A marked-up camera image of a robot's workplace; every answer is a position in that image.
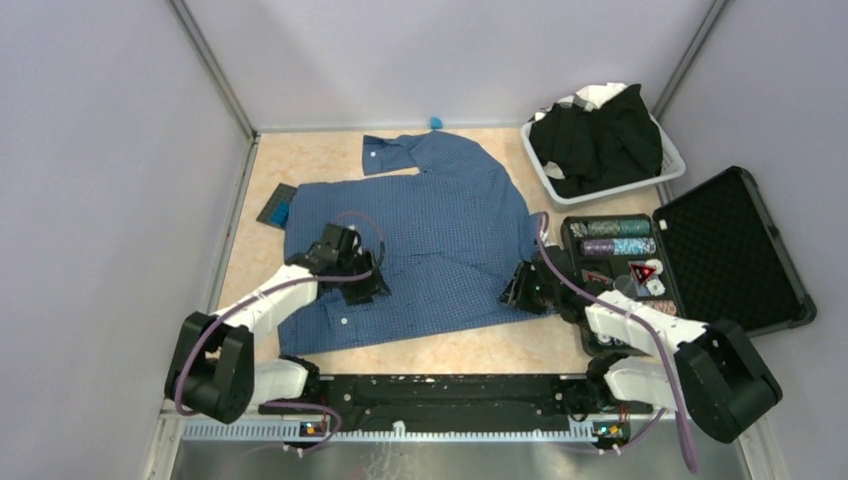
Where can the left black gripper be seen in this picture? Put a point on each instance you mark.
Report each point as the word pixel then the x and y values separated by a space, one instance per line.
pixel 373 283

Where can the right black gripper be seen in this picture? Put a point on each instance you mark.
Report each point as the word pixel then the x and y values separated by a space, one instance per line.
pixel 515 293

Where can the blue checkered long sleeve shirt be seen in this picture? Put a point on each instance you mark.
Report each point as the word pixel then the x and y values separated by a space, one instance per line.
pixel 454 228

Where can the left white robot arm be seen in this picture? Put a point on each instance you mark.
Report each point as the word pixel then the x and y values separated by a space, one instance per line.
pixel 213 370

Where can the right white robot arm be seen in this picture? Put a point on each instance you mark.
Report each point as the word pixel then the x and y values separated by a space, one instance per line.
pixel 710 373

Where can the blue toy brick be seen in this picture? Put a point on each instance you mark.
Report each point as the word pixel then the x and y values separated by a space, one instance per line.
pixel 280 214

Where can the dark grey building baseplate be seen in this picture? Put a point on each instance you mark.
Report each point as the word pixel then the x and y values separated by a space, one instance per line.
pixel 283 193

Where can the black shirt in basket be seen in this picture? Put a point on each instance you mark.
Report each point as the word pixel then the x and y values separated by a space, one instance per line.
pixel 596 146

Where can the white plastic laundry basket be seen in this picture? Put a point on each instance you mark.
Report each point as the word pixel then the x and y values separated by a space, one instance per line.
pixel 666 166

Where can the black poker chip case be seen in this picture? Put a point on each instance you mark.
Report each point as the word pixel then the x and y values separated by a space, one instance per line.
pixel 714 253

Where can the white garment in basket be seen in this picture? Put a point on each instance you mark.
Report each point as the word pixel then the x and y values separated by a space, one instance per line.
pixel 591 97

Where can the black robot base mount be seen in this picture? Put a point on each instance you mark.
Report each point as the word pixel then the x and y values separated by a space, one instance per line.
pixel 464 403

